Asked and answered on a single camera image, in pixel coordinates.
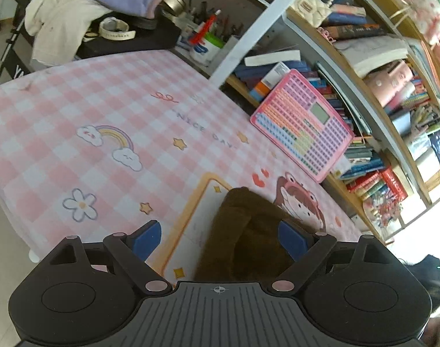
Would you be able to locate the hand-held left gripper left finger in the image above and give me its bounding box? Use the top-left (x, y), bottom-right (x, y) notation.
top-left (48, 220), bottom-right (173, 295)

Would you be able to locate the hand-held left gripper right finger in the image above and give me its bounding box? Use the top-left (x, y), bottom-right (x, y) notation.
top-left (270, 220), bottom-right (397, 293)

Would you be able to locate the brown corduroy garment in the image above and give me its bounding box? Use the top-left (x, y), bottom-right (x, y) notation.
top-left (193, 187), bottom-right (314, 283)

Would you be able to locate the red thick dictionary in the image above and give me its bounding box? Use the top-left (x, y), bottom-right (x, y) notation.
top-left (346, 171), bottom-right (386, 198)

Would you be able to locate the row of books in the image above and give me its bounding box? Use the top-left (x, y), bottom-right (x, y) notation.
top-left (234, 60), bottom-right (410, 210)

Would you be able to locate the pink learning tablet toy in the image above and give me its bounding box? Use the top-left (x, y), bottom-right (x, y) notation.
top-left (249, 69), bottom-right (354, 184)

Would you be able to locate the red boxed book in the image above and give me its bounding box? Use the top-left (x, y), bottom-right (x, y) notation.
top-left (381, 168), bottom-right (409, 201)

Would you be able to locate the dark cloth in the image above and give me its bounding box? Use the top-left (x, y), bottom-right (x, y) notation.
top-left (401, 255), bottom-right (440, 319)

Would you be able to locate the pink checked cartoon desk mat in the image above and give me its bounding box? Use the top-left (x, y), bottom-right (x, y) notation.
top-left (0, 49), bottom-right (365, 286)

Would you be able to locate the white orange carton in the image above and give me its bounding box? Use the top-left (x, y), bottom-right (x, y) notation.
top-left (261, 61), bottom-right (291, 92)

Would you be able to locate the pile of assorted books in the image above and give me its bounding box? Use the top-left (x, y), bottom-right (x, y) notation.
top-left (316, 2), bottom-right (440, 185)

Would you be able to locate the thick white-edged book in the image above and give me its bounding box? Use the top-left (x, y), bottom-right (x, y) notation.
top-left (244, 49), bottom-right (302, 68)

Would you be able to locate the white pen holder cup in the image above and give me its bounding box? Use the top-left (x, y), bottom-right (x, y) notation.
top-left (189, 31), bottom-right (227, 68)

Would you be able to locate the black side table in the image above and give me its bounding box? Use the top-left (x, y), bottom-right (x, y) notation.
top-left (0, 0), bottom-right (182, 87)

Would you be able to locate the white tape roll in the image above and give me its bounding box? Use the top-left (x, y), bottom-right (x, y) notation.
top-left (99, 16), bottom-right (137, 41)

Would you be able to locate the red tassel ornament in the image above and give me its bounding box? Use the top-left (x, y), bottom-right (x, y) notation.
top-left (189, 12), bottom-right (220, 46)

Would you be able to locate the bunch of pens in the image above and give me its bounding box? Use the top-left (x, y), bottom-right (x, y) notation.
top-left (184, 2), bottom-right (244, 44)

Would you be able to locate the white quilted handbag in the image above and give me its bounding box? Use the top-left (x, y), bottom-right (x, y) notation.
top-left (290, 0), bottom-right (337, 28)

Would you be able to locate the cream jacket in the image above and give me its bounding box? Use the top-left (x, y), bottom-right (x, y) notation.
top-left (25, 0), bottom-right (105, 68)

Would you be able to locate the round metal tin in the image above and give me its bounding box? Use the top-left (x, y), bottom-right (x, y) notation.
top-left (161, 0), bottom-right (187, 16)

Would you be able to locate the wooden bookshelf with white frame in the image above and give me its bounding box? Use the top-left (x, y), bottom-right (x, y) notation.
top-left (173, 0), bottom-right (440, 246)

